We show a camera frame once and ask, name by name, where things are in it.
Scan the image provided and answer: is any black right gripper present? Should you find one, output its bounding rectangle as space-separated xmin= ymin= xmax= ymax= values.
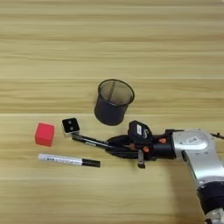
xmin=106 ymin=130 xmax=178 ymax=170

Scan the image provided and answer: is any black marker pen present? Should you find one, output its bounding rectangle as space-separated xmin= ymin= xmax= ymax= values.
xmin=71 ymin=133 xmax=117 ymax=150

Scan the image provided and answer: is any white cube with black face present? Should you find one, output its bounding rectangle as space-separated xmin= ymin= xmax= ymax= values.
xmin=61 ymin=117 xmax=81 ymax=138

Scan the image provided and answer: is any red cube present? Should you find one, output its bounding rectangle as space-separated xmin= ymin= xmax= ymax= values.
xmin=34 ymin=122 xmax=56 ymax=148

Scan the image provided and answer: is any black box with white label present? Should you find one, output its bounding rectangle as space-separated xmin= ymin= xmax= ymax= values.
xmin=127 ymin=120 xmax=153 ymax=146

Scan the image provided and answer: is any black mesh pen cup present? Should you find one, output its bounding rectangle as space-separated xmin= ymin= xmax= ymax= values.
xmin=94 ymin=78 xmax=136 ymax=127

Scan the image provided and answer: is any white marker with black cap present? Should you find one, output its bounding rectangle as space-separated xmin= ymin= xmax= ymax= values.
xmin=38 ymin=153 xmax=102 ymax=168

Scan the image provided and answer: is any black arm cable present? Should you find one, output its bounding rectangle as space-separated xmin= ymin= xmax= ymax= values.
xmin=209 ymin=132 xmax=224 ymax=140

